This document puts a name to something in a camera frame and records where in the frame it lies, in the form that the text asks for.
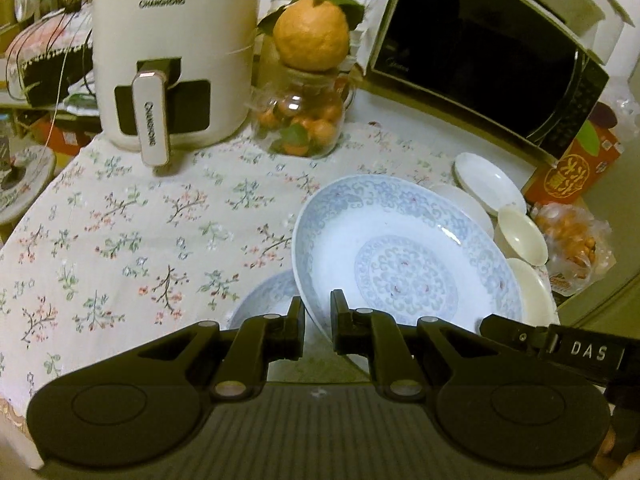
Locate large white bowl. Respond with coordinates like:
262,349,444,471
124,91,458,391
430,183,496,238

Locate glass jar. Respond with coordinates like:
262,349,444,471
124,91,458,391
247,62,358,159

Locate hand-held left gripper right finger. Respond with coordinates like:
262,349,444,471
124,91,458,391
330,289,521,403

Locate small white bowl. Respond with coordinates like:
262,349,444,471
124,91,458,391
495,205,548,267

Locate floral tablecloth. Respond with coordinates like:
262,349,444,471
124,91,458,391
0,120,501,431

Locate round patterned lid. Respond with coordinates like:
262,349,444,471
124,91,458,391
0,152,56,223

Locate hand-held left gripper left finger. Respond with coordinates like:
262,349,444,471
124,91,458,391
115,296,307,403

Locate white air fryer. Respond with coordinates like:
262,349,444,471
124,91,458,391
92,0,266,167

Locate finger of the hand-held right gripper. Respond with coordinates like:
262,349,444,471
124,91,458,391
479,314,551,358

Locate pink crochet-covered cushion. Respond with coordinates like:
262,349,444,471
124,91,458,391
2,7,96,106

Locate white plate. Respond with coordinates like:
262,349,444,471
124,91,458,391
453,152,528,217
505,257,561,328

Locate black microwave oven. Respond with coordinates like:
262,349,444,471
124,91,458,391
367,0,637,163

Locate small blue patterned plate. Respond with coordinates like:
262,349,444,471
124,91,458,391
227,269,321,333

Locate red carton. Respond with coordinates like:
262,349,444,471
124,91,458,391
520,102,626,206

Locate large blue patterned plate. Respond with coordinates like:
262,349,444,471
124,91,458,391
291,175,525,373

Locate pile of small oranges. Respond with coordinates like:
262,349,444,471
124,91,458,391
256,95,338,157

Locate large orange with leaves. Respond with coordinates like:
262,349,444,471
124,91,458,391
257,0,366,72

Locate plastic bag of oranges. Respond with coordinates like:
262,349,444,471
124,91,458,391
530,200,613,296

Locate clear plastic bag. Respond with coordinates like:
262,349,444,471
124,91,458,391
612,95,640,127

